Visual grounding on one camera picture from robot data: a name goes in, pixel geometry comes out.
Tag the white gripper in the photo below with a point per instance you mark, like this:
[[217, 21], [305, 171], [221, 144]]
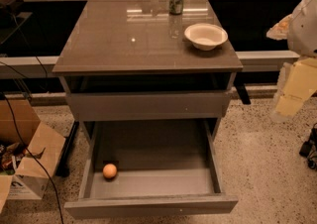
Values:
[[304, 30]]

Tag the orange fruit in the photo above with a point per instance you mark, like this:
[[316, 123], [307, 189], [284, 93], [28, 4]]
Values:
[[109, 171]]

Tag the grey drawer cabinet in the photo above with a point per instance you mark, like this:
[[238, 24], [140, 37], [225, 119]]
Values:
[[136, 46]]

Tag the open grey middle drawer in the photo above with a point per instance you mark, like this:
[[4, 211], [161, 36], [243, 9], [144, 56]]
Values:
[[164, 167]]

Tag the grey top drawer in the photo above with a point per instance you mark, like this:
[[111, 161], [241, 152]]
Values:
[[148, 106]]

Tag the white paper bowl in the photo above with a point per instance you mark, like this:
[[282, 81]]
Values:
[[206, 37]]

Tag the black equipment at right floor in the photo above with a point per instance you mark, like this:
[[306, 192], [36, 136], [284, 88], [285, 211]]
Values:
[[309, 149]]

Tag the cardboard box with items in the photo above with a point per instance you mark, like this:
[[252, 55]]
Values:
[[30, 152]]

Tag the black object upper left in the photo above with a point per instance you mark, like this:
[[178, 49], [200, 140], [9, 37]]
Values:
[[9, 8]]

